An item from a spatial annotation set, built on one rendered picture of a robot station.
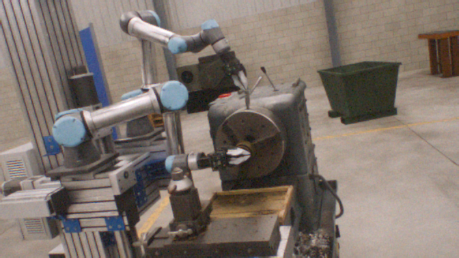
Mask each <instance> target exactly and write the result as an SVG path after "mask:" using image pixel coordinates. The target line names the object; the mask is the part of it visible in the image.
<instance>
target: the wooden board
mask: <svg viewBox="0 0 459 258"><path fill-rule="evenodd" d="M277 192H278V194H279V195H281V194H280V193H282V194H283V195H284V194H285V196H283V195H282V196H279V195H278V194H277ZM287 192H288V193H287ZM263 193H264V195H263ZM266 193H268V194H267V195H266ZM254 194H256V195H254ZM293 194H294V193H293V186H292V185H291V186H276V187H265V188H251V189H238V190H224V191H223V192H214V194H212V196H211V198H209V199H208V200H211V201H212V202H213V203H214V205H213V211H212V213H211V214H210V217H211V219H212V218H236V217H244V216H246V217H248V216H249V215H250V216H259V215H260V214H261V215H260V216H268V215H269V216H272V215H276V214H278V215H279V216H278V219H279V226H285V223H286V219H287V216H288V212H289V209H290V205H291V201H292V198H293ZM234 195H235V196H234ZM240 195H241V197H240ZM225 196H226V197H225ZM256 196H258V198H257V197H256ZM267 196H270V197H268V199H265V198H267ZM218 197H220V199H219V198H218ZM223 197H224V198H223ZM229 197H230V199H231V200H232V199H236V200H233V201H231V200H229ZM232 197H233V198H232ZM251 197H253V198H254V199H253V200H252V198H251ZM255 198H256V199H255ZM282 198H284V199H282ZM217 199H219V200H218V201H217V202H215V201H216V200H217ZM227 199H228V200H227ZM241 199H242V200H241ZM245 199H247V200H245ZM263 199H264V200H263ZM281 199H282V200H281ZM214 200H215V201H214ZM220 200H222V201H223V202H222V201H220ZM224 200H226V201H224ZM239 200H240V201H239ZM261 200H263V201H261ZM265 200H266V201H265ZM275 200H277V201H275ZM278 200H279V201H280V202H281V203H280V202H279V201H278ZM218 202H219V203H218ZM227 202H230V203H227ZM232 202H234V203H232ZM213 203H212V204H213ZM224 203H225V204H224ZM217 204H218V205H217ZM215 206H216V207H215ZM225 206H226V207H225ZM263 206H264V207H263ZM282 206H284V207H282ZM280 208H281V209H280ZM283 208H285V209H284V210H282V209H283ZM269 209H270V211H269ZM278 209H280V210H278ZM262 210H263V211H262ZM266 210H267V211H266ZM271 210H273V211H274V210H275V211H274V212H273V213H272V211H271ZM277 210H278V211H277ZM261 211H262V213H261ZM264 211H265V212H264ZM263 212H264V213H263ZM266 212H268V213H267V214H266ZM277 212H279V213H277ZM224 213H226V214H224ZM280 216H281V217H280Z"/></svg>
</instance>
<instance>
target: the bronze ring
mask: <svg viewBox="0 0 459 258"><path fill-rule="evenodd" d="M235 147H237V148H240V149H243V150H246V151H248V152H250V155H251V156H250V157H249V158H248V159H247V160H246V161H243V162H241V163H239V164H246V163H248V162H249V161H250V160H252V159H253V157H254V156H255V148H254V146H253V145H252V144H251V143H250V142H248V141H240V142H238V143H237V144H236V145H235ZM240 156H246V155H242V154H241V155H236V156H233V157H240Z"/></svg>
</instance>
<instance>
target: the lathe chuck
mask: <svg viewBox="0 0 459 258"><path fill-rule="evenodd" d="M245 109H247V108H243V109H239V110H237V111H235V112H234V113H232V115H230V116H229V117H228V118H227V119H225V121H226V120H227V121H228V122H229V123H230V124H231V125H233V127H235V128H236V129H237V130H238V131H239V132H240V133H241V135H243V136H244V137H245V136H251V137H254V138H255V139H259V138H262V137H267V136H269V135H272V134H274V133H277V132H280V133H281V137H282V140H281V141H279V142H278V143H277V144H276V145H271V146H268V147H267V148H265V149H260V150H259V151H258V152H255V156H254V157H253V159H252V160H250V164H249V171H248V176H247V178H249V179H255V178H259V177H264V176H266V175H268V174H270V173H272V171H273V170H274V169H275V168H276V167H277V166H278V164H279V163H280V161H281V159H282V157H283V156H284V154H285V151H286V145H287V139H286V132H285V130H284V128H283V126H282V125H281V123H280V122H279V120H278V119H277V118H276V117H275V116H274V115H273V114H272V113H270V112H269V111H267V110H264V109H260V108H256V107H250V110H245ZM225 121H224V122H225ZM224 122H223V123H224ZM223 123H222V124H223ZM222 128H223V127H222V126H221V125H220V126H219V128H218V130H217V135H216V139H215V146H216V150H217V148H218V149H220V148H221V147H224V146H227V145H231V146H233V145H232V142H231V141H230V140H229V139H227V138H228V136H227V135H224V133H223V132H222V131H221V129H222ZM227 168H228V169H229V170H230V171H231V172H232V173H233V174H235V175H238V164H237V165H236V166H234V167H227Z"/></svg>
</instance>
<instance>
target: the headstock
mask: <svg viewBox="0 0 459 258"><path fill-rule="evenodd" d="M292 84H293V82H290V83H281V84H276V85H274V86H275V87H276V89H279V91H273V90H274V88H273V86H272V85H269V86H263V87H256V88H255V89H254V90H253V92H252V94H251V95H250V105H249V106H260V107H263V108H266V109H268V110H270V111H272V112H273V113H275V114H276V116H277V117H278V118H279V119H280V120H281V122H282V123H283V124H284V126H285V127H286V131H287V136H288V144H287V148H286V151H285V154H284V156H283V157H282V159H281V161H280V163H279V164H278V166H277V167H276V168H275V169H274V170H273V171H272V173H271V174H268V175H266V176H264V177H279V176H288V175H302V174H306V173H307V172H308V170H309V162H308V156H309V151H310V148H311V144H312V139H311V127H310V126H309V118H308V116H309V113H308V112H307V104H306V102H307V99H305V89H306V87H307V86H306V83H305V82H304V81H299V82H298V84H297V85H296V87H293V86H292ZM282 92H286V93H282ZM232 94H233V95H232V97H230V98H228V99H222V101H220V102H218V103H216V104H214V105H212V106H211V107H210V109H209V111H208V121H209V125H210V137H211V139H212V142H213V146H214V150H216V146H215V139H216V135H217V130H218V128H219V126H220V125H221V124H222V122H224V121H225V119H227V118H228V117H229V116H230V115H232V113H234V112H235V111H237V110H238V109H241V108H243V107H247V105H246V104H245V98H243V99H241V100H239V99H238V98H239V97H241V96H242V95H244V92H242V93H241V94H237V91H235V92H232ZM275 94H278V95H275ZM274 95H275V96H274ZM269 96H271V97H269ZM283 158H284V159H283ZM222 168H226V169H225V170H222V171H219V178H220V180H221V181H232V180H247V179H249V178H247V177H241V176H237V175H235V174H233V173H232V172H231V171H230V170H229V169H228V168H227V167H222ZM283 169H284V170H283ZM259 178H263V177H259Z"/></svg>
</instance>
